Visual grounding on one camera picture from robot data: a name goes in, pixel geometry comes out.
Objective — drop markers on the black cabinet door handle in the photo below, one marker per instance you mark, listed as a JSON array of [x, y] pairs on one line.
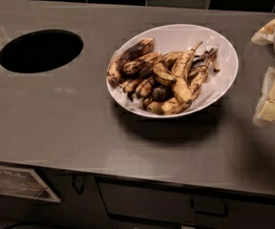
[[78, 183]]

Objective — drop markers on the white oval bowl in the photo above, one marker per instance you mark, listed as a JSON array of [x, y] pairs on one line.
[[182, 35]]

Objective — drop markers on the black drawer handle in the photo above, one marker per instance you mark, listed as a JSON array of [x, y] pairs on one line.
[[209, 207]]

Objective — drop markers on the dark grey drawer front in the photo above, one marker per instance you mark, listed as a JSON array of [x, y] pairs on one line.
[[165, 203]]

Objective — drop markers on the framed sign on cabinet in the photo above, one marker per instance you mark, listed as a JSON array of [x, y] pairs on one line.
[[25, 183]]

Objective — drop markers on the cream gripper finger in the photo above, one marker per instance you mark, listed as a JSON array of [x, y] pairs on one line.
[[265, 35], [265, 110]]

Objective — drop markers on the long spotted banana centre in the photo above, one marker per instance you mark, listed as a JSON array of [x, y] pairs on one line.
[[180, 72]]

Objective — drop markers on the banana at bowl front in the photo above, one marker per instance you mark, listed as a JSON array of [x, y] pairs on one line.
[[173, 107]]

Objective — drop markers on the short curved banana centre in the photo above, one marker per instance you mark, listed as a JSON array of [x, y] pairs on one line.
[[163, 75]]

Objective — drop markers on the small banana lower left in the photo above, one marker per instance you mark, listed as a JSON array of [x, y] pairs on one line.
[[145, 87]]

